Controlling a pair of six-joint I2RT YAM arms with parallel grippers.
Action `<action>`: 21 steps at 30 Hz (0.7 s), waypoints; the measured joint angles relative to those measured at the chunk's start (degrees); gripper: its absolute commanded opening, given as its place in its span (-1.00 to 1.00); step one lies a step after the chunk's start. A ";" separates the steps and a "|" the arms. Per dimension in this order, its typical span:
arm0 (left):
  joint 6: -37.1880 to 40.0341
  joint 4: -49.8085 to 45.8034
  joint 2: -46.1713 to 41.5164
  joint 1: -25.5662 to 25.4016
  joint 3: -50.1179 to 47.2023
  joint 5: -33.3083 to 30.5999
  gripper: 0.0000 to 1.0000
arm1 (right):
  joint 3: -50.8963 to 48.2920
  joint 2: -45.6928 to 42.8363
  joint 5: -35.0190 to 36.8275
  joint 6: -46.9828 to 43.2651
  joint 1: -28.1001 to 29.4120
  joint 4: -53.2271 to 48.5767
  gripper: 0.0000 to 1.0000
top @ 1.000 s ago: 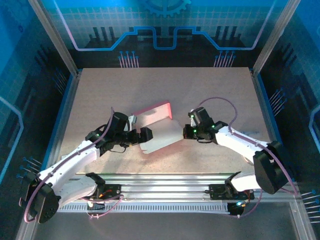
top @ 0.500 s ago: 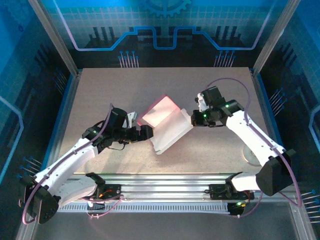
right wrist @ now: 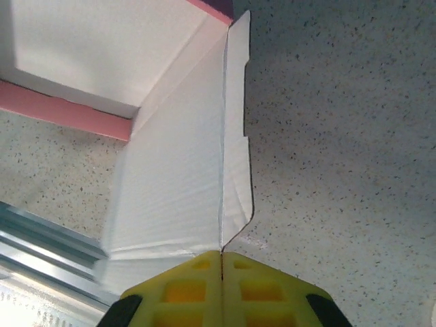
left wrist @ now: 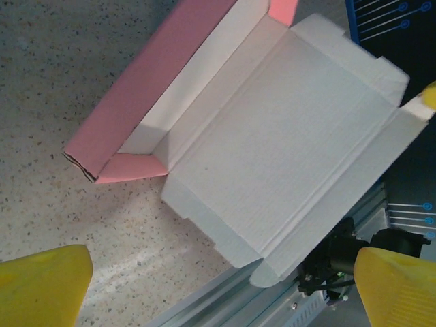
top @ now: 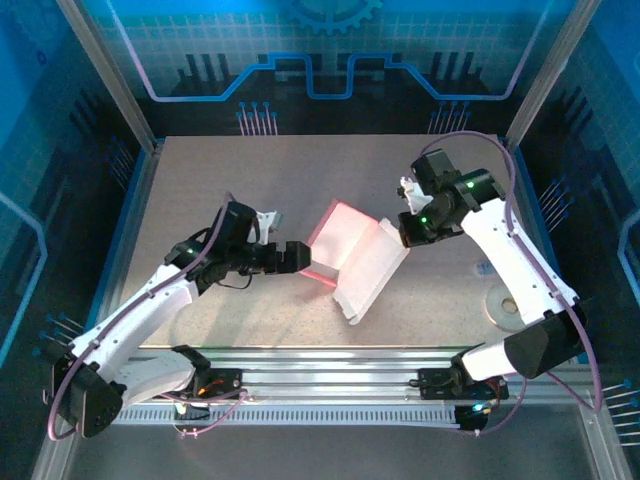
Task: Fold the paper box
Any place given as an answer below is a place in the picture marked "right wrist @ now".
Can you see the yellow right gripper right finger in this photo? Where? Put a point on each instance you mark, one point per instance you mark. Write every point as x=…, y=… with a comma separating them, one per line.
x=262, y=293

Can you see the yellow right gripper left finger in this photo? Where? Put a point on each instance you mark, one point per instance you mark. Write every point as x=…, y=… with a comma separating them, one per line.
x=184, y=289

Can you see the pink paper box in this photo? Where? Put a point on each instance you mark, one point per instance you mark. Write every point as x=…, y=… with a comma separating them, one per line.
x=170, y=153

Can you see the aluminium rail frame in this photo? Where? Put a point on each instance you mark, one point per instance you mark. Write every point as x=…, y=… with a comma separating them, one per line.
x=41, y=238

